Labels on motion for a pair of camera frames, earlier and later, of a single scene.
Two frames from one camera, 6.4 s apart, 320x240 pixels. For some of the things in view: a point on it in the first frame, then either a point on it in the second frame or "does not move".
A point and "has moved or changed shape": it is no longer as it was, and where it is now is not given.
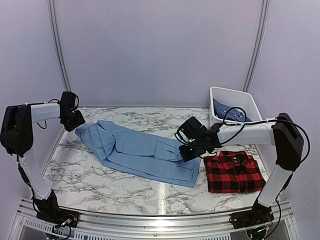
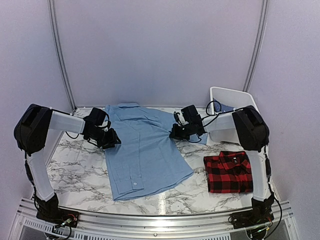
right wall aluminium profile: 257,49 does not move
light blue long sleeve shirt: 131,157 has moved or changed shape
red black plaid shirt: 233,172 does not move
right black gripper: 186,157 -> 175,134
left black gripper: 80,120 -> 111,140
